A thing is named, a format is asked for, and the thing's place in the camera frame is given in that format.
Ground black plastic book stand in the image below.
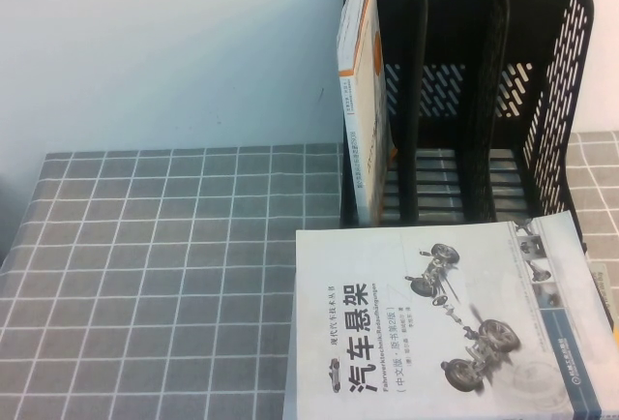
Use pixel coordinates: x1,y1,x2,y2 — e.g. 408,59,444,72
338,0,597,253

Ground book with yellow edge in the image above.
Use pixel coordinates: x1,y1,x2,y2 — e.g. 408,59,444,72
582,257,619,340

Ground white car suspension book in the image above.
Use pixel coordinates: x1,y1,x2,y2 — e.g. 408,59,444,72
279,210,619,420

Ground grey checked tablecloth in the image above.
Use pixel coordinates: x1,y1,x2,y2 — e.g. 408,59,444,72
0,130,619,420

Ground white orange ROS2 book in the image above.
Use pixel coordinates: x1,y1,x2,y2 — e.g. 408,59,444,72
336,0,400,228

